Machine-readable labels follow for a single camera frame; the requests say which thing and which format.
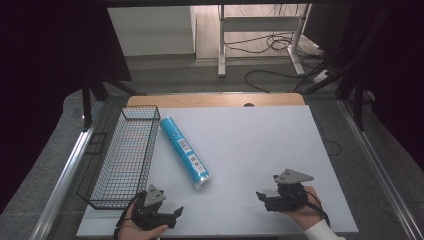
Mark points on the white metal desk frame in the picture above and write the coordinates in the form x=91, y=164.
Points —
x=230, y=25

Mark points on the white power strip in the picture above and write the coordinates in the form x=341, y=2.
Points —
x=320, y=76

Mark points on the aluminium rail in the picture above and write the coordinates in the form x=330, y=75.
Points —
x=63, y=176
x=383, y=173

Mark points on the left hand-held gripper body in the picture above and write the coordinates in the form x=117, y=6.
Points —
x=146, y=213

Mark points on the person's right hand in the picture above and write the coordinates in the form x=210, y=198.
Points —
x=308, y=213

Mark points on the blue plastic-wrapped roll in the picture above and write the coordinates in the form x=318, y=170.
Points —
x=185, y=151

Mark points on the person's left hand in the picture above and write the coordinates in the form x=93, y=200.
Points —
x=133, y=232

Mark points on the white table mat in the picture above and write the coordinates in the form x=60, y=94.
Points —
x=253, y=150

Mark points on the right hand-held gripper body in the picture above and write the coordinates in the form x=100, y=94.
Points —
x=291, y=195

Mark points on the dark curtain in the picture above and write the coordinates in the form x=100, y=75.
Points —
x=43, y=83
x=393, y=66

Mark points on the black metal stand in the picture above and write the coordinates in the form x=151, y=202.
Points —
x=87, y=103

